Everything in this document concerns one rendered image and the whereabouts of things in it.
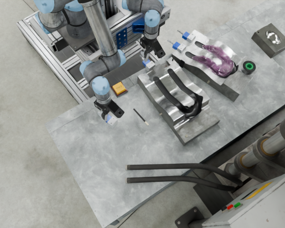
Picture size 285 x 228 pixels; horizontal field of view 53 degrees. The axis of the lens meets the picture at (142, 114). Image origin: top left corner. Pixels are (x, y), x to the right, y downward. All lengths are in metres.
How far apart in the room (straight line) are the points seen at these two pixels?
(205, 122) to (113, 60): 0.68
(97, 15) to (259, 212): 0.97
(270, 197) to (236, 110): 0.91
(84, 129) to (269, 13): 1.56
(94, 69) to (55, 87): 1.50
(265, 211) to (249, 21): 1.55
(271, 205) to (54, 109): 2.13
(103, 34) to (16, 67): 1.85
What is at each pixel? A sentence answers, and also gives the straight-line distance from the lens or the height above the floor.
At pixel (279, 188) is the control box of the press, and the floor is 1.47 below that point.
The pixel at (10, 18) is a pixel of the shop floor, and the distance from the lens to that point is 3.46.
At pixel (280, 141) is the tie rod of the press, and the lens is 1.15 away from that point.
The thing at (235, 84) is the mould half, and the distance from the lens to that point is 1.82.
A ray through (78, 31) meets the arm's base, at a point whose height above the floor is 1.09.
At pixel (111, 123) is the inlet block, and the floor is 0.85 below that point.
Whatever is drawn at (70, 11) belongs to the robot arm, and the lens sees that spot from 1.62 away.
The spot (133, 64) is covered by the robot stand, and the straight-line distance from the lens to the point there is 2.61.
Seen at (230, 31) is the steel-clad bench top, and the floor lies 0.80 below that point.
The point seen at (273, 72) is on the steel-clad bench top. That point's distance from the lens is 2.09.
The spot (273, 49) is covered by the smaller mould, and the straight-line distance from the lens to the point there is 2.10.
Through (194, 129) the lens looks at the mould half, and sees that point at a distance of 1.68.
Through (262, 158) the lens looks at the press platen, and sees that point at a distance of 1.28.
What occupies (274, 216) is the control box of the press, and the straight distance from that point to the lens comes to 1.04.
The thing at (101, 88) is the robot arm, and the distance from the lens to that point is 1.29.
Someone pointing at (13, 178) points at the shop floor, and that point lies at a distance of 2.65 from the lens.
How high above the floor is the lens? 2.41
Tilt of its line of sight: 67 degrees down
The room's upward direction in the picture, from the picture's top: 3 degrees clockwise
